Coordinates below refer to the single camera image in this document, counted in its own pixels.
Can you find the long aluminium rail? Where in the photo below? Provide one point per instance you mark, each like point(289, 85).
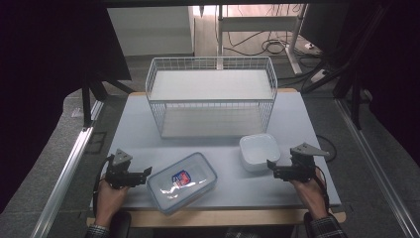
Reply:
point(376, 165)
point(62, 185)

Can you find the white square lidded container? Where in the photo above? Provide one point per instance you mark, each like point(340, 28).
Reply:
point(259, 150)

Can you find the white metal desk frame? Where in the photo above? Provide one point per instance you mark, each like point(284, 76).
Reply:
point(257, 23)

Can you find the black metal stand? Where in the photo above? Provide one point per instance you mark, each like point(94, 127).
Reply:
point(87, 102)
point(355, 99)

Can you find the light grey table mat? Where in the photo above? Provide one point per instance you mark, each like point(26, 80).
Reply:
point(228, 191)

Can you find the white cabinet panel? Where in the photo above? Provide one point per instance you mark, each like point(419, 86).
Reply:
point(150, 31)

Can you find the black chair armrest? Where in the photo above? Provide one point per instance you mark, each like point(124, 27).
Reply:
point(120, 224)

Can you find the person's right hand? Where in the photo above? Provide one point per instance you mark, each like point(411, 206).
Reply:
point(312, 196)

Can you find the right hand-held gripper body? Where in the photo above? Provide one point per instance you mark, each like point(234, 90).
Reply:
point(302, 168)

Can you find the black curtain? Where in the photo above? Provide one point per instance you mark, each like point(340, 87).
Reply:
point(43, 82)
point(393, 76)

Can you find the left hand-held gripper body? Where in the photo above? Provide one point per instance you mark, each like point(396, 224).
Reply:
point(120, 175)

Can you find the person's left hand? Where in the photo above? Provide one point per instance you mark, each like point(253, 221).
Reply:
point(109, 201)

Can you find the clear rectangular container blue-rimmed lid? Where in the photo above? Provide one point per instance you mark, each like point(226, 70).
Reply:
point(194, 172)

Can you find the white power strip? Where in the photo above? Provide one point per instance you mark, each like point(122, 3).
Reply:
point(318, 76)

